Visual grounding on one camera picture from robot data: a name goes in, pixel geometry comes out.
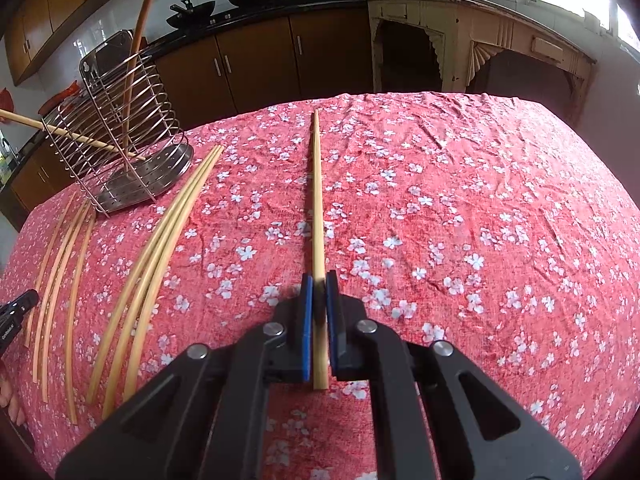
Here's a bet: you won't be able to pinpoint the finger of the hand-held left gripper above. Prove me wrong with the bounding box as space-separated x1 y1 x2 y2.
0 289 40 354

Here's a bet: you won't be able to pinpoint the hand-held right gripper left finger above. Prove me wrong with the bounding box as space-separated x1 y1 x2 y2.
55 274 314 480

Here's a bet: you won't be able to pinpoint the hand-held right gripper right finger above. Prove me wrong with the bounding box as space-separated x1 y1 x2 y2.
325 270 584 480

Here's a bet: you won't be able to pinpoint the steel wire utensil holder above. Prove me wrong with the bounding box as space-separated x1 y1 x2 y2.
42 30 195 219

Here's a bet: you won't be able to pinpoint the person's left hand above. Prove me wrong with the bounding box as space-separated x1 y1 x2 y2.
0 360 27 426

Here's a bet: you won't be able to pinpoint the bottles by sink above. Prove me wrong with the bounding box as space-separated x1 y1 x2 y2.
0 130 16 187

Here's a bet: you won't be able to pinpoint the red floral tablecloth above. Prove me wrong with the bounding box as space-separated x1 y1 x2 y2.
0 91 640 480

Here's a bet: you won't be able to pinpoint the red plastic bags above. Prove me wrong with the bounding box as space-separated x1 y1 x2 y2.
39 82 81 114

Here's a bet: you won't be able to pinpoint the long brown upper cabinets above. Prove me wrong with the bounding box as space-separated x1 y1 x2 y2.
0 0 152 87

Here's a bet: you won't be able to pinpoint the black kitchen countertop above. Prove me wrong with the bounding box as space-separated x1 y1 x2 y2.
0 0 374 196

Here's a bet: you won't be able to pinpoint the open black wok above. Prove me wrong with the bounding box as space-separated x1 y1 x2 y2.
166 0 217 29

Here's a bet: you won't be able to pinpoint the cream wooden side table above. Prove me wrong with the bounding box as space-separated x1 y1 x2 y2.
364 0 599 127

